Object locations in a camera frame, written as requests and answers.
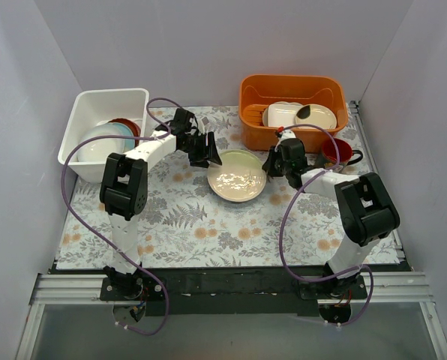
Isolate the cream green floral plate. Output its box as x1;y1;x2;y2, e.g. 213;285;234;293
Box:
207;149;267;203

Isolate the red-brown scalloped plate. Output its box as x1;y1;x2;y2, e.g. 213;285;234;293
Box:
109;118;140;147

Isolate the white fluted deep plate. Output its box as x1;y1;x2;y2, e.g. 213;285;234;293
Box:
76;123;126;162

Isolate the cream and blue plate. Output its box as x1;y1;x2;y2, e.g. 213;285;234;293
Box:
110;122;135;152

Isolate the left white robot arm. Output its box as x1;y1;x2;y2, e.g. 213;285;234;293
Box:
100;108;222;300

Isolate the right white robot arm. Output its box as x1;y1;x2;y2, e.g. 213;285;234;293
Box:
262;130;401;298

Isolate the orange plastic bin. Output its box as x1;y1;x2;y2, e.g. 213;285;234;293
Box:
238;73;350;154

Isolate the white plastic bin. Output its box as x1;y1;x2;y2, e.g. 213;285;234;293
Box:
58;88;149;183

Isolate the white rectangular dish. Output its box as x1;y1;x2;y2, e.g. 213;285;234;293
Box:
266;103;304;129

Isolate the cream plate with black mark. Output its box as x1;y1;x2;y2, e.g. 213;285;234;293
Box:
294;104;337;130

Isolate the red and black mug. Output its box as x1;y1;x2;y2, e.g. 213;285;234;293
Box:
314;139;364;173

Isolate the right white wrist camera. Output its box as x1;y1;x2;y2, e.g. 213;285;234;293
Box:
276;127;296;147

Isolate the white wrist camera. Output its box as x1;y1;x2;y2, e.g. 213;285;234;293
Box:
200;117;209;129
276;127;296;147

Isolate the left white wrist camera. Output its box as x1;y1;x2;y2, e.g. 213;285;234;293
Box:
200;117;209;129

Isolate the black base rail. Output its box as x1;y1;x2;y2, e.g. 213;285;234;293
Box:
100;266;368;317

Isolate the aluminium frame rail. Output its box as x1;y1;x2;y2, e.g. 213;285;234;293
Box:
349;99;447;360

